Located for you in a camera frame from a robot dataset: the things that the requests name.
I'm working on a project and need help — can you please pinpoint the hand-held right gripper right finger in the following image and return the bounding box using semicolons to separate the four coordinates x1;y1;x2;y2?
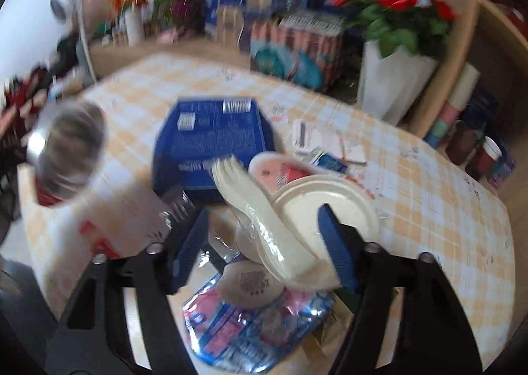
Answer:
317;204;483;375

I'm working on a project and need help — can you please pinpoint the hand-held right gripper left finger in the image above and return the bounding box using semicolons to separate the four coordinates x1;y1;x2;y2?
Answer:
45;208;211;375

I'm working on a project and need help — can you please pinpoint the pack of white plastic forks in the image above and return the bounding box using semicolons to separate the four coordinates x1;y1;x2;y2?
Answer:
211;154;343;291

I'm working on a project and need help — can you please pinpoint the blue pink foil packet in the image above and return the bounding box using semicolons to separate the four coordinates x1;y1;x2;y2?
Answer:
181;272;337;373

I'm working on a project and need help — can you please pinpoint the clear plastic cup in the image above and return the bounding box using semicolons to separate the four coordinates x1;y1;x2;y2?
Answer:
159;185;196;235

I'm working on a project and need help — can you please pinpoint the white paper plate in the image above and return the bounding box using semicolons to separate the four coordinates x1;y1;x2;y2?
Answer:
272;175;380;260

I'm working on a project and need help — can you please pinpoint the white face mask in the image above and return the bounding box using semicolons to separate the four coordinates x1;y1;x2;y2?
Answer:
216;262;289;310

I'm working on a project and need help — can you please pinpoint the white red-label bag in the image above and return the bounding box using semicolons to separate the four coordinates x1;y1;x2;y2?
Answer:
39;177;166;277

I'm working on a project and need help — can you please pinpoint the pink white plastic container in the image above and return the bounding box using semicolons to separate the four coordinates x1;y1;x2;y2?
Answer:
247;151;318;194

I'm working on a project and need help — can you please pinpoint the blue cardboard box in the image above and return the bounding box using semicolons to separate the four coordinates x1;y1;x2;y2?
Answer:
152;99;275;203

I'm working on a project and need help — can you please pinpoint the white label card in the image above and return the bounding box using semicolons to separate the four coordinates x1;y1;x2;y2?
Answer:
292;118;331;153

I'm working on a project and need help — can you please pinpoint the brown cup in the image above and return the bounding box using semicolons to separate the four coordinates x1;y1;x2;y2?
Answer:
447;121;483;165

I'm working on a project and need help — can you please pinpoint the red cup with white lining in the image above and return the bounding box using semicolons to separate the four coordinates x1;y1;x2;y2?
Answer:
468;137;503;182

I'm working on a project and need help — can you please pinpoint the small blue box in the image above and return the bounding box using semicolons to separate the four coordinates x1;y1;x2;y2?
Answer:
487;152;516;190

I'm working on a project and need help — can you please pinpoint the stack of pastel cups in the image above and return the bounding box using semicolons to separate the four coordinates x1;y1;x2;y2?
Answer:
425;64;481;149

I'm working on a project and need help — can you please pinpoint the small white bottle vase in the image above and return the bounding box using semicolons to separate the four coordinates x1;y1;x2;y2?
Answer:
124;8;145;46

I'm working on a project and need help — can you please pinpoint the blue box with beige print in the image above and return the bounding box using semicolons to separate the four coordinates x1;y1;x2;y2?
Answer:
204;0;248;50

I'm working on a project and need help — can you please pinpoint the dark clothes pile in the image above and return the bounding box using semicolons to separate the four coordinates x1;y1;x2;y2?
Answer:
0;31;83;153

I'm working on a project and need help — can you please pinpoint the wooden shelf unit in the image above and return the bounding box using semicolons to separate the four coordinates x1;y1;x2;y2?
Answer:
406;0;528;203

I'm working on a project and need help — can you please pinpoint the white fan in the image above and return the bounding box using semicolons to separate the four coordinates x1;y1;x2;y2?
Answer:
49;0;81;23

